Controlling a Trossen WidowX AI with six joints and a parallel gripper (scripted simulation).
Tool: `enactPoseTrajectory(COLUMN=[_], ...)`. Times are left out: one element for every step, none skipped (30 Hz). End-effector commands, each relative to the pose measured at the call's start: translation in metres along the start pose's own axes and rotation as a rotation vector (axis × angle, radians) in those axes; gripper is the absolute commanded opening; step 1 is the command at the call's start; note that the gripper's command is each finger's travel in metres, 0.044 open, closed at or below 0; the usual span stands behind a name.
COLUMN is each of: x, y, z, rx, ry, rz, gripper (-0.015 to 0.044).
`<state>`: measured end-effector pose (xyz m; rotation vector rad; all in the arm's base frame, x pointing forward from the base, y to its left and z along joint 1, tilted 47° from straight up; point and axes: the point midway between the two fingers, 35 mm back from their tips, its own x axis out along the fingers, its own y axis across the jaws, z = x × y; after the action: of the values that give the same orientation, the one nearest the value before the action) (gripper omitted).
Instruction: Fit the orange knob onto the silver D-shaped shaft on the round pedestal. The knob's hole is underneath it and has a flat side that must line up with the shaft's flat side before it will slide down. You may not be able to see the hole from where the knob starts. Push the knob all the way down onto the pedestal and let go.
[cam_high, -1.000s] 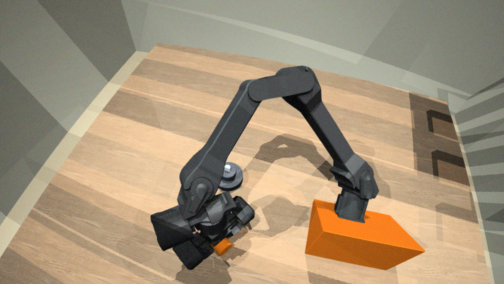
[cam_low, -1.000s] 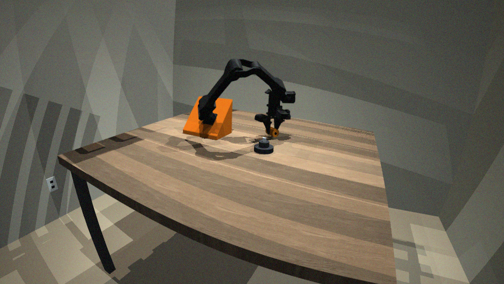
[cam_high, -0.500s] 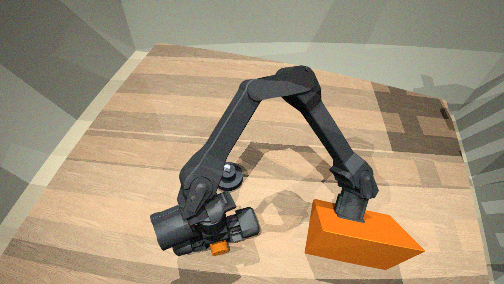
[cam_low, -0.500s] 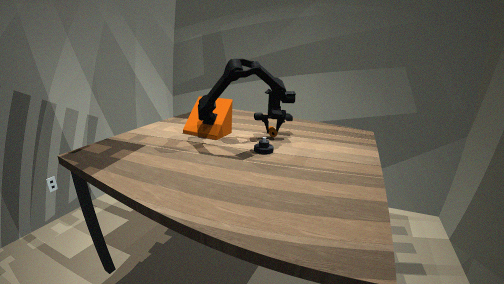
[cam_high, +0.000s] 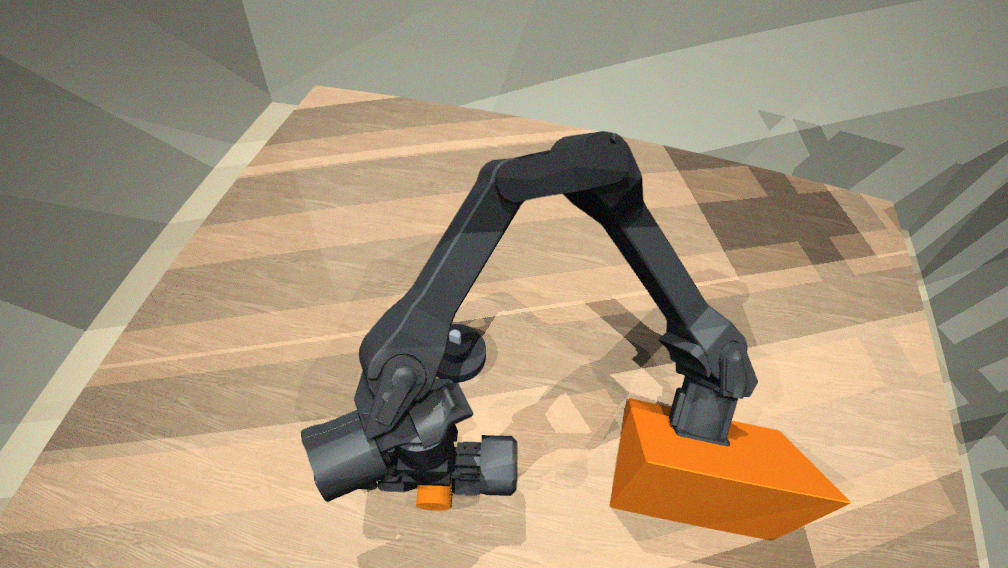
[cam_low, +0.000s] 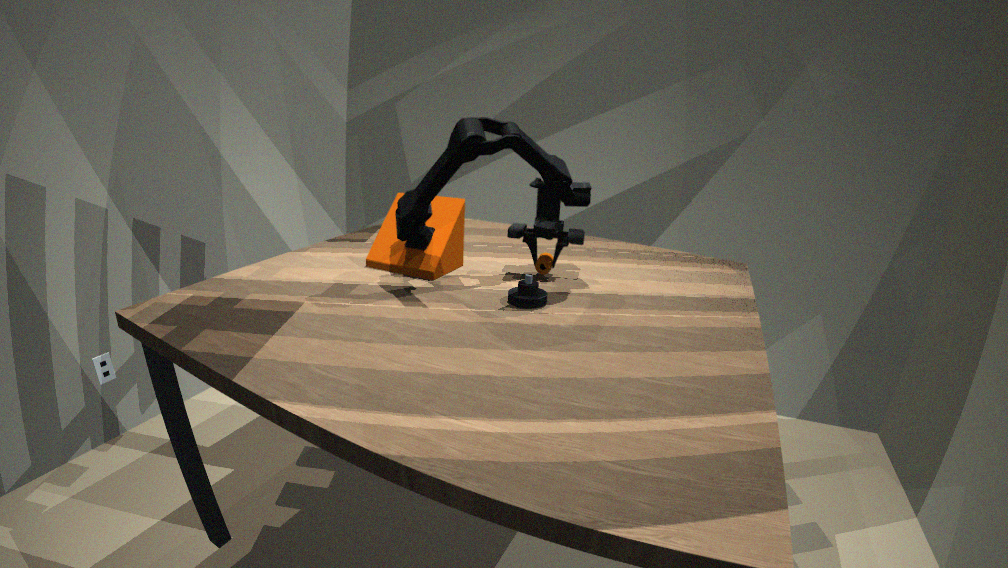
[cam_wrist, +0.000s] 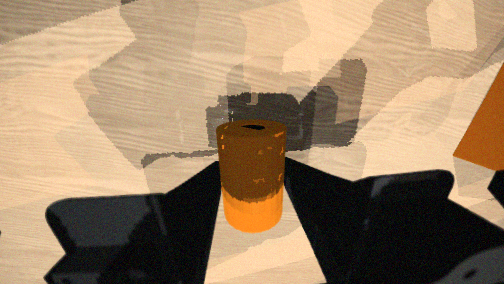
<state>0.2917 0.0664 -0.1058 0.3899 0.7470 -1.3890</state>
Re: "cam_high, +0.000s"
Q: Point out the dark grey round pedestal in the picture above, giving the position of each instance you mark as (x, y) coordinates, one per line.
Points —
(465, 354)

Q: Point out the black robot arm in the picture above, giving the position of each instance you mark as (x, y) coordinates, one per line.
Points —
(402, 406)

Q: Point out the orange knob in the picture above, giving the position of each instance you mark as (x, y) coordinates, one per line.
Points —
(434, 498)

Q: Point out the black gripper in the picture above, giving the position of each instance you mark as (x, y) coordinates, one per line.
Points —
(488, 467)

